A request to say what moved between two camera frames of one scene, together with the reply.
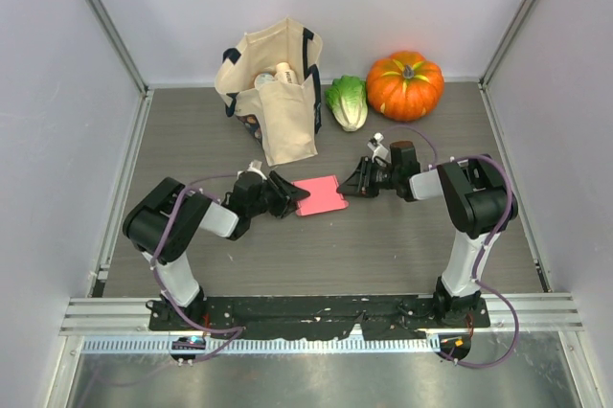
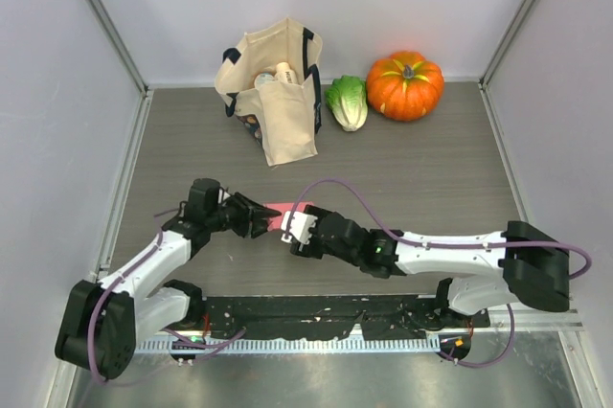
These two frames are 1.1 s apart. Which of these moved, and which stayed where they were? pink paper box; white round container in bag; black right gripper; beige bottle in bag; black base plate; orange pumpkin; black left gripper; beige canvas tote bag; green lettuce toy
Moved: black left gripper; black right gripper; pink paper box
Stayed: black base plate; beige bottle in bag; beige canvas tote bag; green lettuce toy; orange pumpkin; white round container in bag
